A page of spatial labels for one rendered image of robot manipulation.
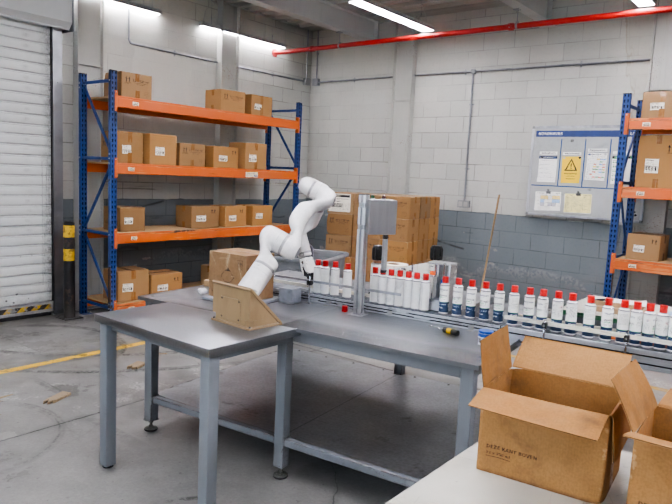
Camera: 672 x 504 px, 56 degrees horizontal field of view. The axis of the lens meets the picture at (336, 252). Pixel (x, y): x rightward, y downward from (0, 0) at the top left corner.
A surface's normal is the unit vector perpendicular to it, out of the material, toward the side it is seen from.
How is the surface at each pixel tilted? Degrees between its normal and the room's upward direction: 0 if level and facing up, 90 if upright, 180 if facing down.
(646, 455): 91
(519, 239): 90
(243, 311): 90
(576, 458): 90
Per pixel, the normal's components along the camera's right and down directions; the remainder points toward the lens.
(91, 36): 0.78, 0.11
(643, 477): -0.58, 0.08
